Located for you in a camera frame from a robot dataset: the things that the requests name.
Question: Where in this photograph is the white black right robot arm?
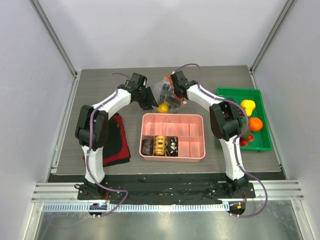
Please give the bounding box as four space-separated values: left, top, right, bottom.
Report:
163 70 245 198

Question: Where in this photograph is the gold patterned tape roll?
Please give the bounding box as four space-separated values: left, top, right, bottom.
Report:
153 135 167 156

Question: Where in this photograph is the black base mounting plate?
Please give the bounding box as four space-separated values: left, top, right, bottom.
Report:
74 180 256 203

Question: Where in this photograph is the yellow fake lemon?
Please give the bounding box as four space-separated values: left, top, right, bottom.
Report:
240 99 256 117

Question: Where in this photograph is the yellow orange fake fruit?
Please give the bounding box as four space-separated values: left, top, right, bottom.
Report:
157 102 170 114

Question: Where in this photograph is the black white patterned tape roll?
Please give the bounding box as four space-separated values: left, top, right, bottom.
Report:
166 137 179 157

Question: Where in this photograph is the clear zip bag orange seal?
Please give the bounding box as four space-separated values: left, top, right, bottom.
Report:
152 74 187 114

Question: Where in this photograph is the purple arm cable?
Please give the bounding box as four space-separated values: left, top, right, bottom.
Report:
84 72 131 217
172 63 269 219

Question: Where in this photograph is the green plastic bin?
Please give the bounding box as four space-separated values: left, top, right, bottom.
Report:
216 87 273 152

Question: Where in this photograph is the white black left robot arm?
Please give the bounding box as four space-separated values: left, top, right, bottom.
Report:
75 73 159 200

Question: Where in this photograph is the orange fake orange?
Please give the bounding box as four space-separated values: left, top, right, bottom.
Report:
248 117 264 132

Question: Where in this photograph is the pink divided organizer tray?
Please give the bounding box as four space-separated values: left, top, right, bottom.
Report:
139 113 206 163

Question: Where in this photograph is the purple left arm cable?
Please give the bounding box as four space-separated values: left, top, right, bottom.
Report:
84 72 131 217

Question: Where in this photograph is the red cloth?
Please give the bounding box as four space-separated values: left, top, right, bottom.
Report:
82 114 132 168

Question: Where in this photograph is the dark patterned tape roll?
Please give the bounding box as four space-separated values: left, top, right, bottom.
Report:
141 139 154 156

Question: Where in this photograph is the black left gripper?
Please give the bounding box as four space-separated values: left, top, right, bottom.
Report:
137 86 159 111

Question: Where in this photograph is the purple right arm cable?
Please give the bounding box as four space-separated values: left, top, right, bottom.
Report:
172 63 269 219

